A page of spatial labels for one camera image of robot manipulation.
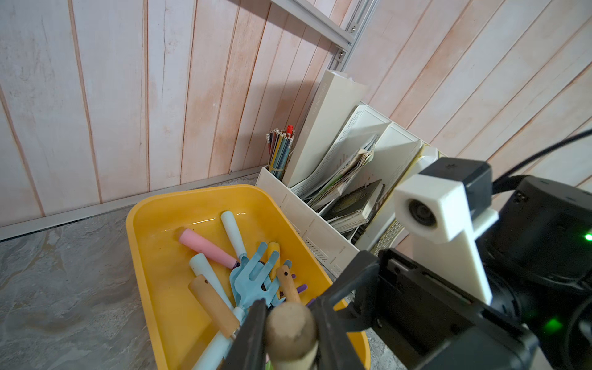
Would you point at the light green wooden handled rake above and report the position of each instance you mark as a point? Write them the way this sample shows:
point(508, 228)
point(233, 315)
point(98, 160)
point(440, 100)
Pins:
point(222, 316)

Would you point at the bundle of pencils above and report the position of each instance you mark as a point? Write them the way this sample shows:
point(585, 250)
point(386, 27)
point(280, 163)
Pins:
point(279, 148)

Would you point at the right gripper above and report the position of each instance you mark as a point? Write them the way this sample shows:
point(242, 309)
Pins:
point(426, 321)

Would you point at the beige folder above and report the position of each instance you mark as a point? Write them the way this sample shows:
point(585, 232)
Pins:
point(334, 101)

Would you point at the white desktop file organizer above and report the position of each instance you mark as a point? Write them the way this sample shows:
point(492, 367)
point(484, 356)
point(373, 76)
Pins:
point(398, 154)

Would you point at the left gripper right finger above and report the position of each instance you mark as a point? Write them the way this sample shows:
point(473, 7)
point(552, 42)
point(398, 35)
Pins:
point(335, 349)

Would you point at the light blue hand rake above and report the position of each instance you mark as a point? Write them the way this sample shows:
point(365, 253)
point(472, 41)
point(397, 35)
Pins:
point(250, 280)

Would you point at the pink handled garden tool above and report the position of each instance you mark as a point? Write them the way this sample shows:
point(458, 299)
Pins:
point(201, 245)

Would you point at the yellow handled purple tool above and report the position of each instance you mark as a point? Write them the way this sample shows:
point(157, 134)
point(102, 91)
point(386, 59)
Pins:
point(274, 248)

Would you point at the green rake wooden handle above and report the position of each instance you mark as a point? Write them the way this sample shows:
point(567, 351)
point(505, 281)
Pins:
point(291, 337)

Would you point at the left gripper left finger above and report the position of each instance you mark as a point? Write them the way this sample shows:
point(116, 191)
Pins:
point(248, 349)

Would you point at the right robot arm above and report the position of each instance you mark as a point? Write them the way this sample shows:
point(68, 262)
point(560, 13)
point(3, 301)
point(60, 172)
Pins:
point(538, 261)

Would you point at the yellow storage box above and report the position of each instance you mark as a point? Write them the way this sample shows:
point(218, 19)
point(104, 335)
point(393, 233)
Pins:
point(179, 328)

